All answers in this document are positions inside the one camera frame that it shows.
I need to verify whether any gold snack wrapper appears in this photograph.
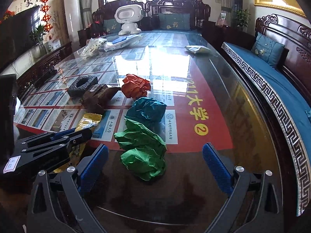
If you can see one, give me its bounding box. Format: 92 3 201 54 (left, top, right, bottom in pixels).
53 113 102 173

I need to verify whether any brown bag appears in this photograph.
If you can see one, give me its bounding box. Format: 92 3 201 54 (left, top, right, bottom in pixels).
82 84 121 114

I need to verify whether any green paper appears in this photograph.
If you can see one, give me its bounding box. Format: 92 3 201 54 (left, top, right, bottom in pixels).
114 117 167 182

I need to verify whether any teal paper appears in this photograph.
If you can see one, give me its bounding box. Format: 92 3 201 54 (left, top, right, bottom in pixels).
125 97 167 126

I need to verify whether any red paper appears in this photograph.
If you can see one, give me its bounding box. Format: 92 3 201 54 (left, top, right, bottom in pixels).
121 74 151 100

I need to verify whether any dark wooden tv cabinet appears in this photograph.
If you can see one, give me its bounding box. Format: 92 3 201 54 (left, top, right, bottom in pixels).
17 42 73 99

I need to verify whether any black remote on table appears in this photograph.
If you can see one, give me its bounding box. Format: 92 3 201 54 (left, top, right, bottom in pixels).
33 69 57 90

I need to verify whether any green plant in vase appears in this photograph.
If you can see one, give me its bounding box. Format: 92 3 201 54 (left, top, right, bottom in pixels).
30 24 47 57

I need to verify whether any white printed plastic bag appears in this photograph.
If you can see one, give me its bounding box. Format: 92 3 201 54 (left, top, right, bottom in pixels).
80 38 107 59

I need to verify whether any red chinese knot ornament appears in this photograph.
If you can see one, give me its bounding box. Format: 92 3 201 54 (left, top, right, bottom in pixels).
39 0 53 33

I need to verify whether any black television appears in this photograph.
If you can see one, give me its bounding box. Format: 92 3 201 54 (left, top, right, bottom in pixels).
1 6 39 72

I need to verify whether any white blue plastic package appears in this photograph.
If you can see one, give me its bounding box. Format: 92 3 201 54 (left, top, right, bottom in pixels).
103 34 142 52

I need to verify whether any dark wooden armchair left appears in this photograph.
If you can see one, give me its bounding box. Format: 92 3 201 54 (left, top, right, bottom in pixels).
78 0 145 47

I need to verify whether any dark wooden armchair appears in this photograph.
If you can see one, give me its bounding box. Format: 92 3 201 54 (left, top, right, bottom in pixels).
144 0 211 31
78 0 145 47

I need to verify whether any blue cushioned wooden sofa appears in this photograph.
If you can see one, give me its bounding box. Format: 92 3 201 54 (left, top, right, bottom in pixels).
221 14 310 216

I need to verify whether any small white packet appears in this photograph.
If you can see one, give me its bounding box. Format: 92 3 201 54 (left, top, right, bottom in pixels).
185 45 211 54

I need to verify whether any blue pillow far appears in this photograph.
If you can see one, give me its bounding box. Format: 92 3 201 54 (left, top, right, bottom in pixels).
251 33 285 68

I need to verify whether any white toy robot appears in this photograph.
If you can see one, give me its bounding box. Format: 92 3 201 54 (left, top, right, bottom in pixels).
114 4 143 36

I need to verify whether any white floor air conditioner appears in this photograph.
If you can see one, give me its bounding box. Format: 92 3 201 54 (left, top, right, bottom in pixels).
64 0 82 52

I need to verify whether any left window curtain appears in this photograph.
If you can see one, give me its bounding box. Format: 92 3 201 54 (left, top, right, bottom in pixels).
79 0 92 28

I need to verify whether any potted green plant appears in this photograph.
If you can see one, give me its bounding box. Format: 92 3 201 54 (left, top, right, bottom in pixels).
235 9 250 30

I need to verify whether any dark wooden armchair right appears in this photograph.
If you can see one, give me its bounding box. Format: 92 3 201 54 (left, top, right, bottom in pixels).
144 0 211 31

